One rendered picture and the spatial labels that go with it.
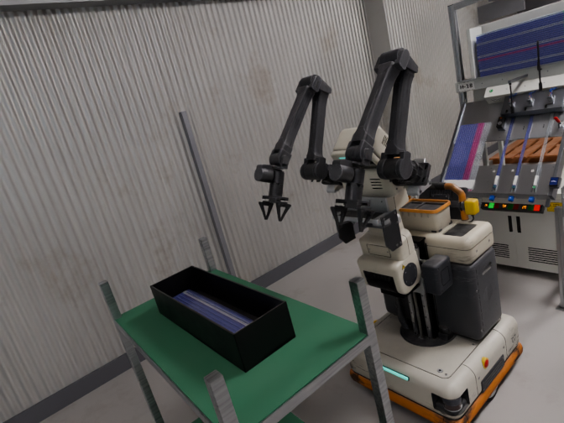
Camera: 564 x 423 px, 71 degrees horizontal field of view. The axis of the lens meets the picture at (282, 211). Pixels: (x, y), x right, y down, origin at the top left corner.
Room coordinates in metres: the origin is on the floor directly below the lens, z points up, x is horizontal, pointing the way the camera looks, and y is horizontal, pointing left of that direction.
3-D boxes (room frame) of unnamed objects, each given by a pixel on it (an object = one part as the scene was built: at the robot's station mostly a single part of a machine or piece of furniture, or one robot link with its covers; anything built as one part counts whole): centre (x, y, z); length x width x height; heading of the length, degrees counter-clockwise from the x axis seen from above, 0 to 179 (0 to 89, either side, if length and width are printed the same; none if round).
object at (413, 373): (1.77, -0.58, 0.16); 0.67 x 0.64 x 0.25; 126
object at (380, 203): (1.60, -0.34, 0.99); 0.28 x 0.16 x 0.22; 36
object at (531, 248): (2.56, -1.65, 0.66); 1.01 x 0.73 x 1.31; 125
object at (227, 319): (1.14, 0.28, 0.98); 0.51 x 0.07 x 0.03; 36
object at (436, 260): (1.62, -0.48, 0.68); 0.28 x 0.27 x 0.25; 36
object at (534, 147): (5.41, -3.73, 0.06); 1.29 x 0.86 x 0.11; 126
